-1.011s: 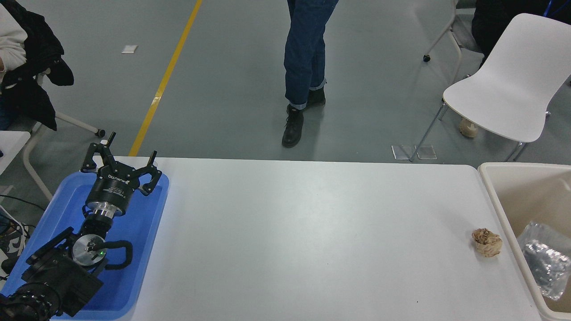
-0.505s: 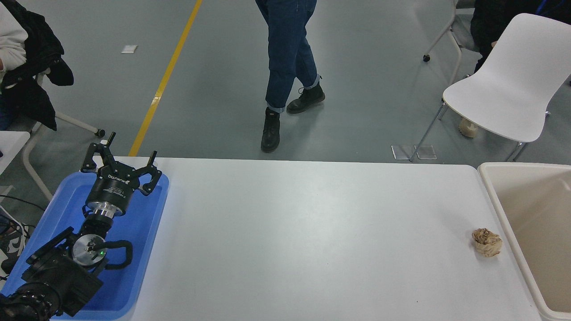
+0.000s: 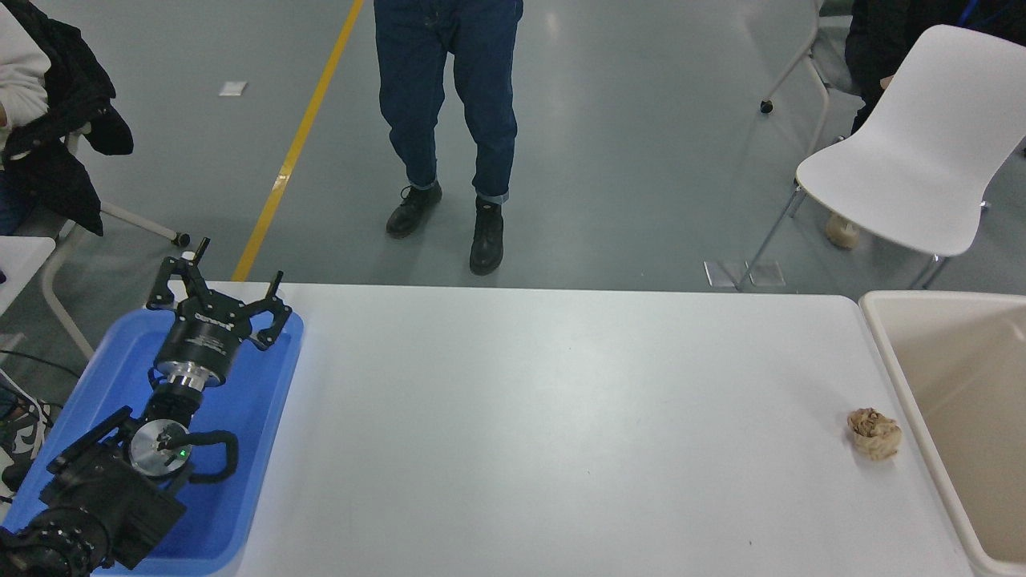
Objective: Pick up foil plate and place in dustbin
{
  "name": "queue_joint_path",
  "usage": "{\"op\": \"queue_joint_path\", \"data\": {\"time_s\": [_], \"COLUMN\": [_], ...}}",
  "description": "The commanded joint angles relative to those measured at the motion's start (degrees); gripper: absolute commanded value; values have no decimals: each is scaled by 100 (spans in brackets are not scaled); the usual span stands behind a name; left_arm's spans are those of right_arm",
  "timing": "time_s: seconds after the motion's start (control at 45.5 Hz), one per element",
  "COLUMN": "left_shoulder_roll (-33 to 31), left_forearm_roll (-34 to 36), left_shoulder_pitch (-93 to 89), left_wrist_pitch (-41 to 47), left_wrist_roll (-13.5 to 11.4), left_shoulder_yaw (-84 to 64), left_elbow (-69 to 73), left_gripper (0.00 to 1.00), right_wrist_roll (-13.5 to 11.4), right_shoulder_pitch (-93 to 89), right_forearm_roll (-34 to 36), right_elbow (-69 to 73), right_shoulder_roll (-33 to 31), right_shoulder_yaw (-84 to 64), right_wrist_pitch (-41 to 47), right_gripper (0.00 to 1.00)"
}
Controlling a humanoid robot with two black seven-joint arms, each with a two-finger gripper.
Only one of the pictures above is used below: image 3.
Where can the grey wheeled chair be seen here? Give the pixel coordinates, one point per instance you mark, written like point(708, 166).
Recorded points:
point(830, 68)

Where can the black jacket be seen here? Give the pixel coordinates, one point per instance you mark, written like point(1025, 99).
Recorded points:
point(68, 104)

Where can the white shell chair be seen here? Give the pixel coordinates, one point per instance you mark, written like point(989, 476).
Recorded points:
point(914, 160)

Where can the white side table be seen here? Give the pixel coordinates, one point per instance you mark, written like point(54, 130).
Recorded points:
point(20, 268)

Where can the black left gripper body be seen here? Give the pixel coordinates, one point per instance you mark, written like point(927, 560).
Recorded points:
point(208, 336)

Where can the crumpled tan paper ball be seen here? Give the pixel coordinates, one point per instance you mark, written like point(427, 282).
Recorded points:
point(875, 434)

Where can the clear square floor plate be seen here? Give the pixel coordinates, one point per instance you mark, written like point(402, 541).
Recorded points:
point(724, 274)
point(768, 273)

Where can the person in dark top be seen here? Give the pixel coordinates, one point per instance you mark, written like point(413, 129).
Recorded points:
point(890, 40)

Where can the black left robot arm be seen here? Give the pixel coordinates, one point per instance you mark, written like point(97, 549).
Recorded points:
point(104, 497)

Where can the small beige rounded object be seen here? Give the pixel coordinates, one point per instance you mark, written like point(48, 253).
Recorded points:
point(842, 231)

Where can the person beside black jacket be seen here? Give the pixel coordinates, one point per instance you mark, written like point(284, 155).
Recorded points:
point(20, 76)

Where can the large pale bin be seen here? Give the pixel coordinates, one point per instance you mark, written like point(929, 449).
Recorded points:
point(962, 401)

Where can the blue plastic tray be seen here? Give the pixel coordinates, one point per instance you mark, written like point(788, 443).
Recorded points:
point(256, 417)

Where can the black and white shoe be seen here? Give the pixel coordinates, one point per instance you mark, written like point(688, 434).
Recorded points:
point(24, 437)

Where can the white paper scrap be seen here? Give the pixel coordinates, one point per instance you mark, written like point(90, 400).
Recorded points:
point(232, 88)

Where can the walking person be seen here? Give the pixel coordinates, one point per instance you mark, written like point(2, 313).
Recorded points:
point(449, 88)

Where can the white frame wheeled chair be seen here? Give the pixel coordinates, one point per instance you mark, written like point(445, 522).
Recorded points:
point(136, 220)

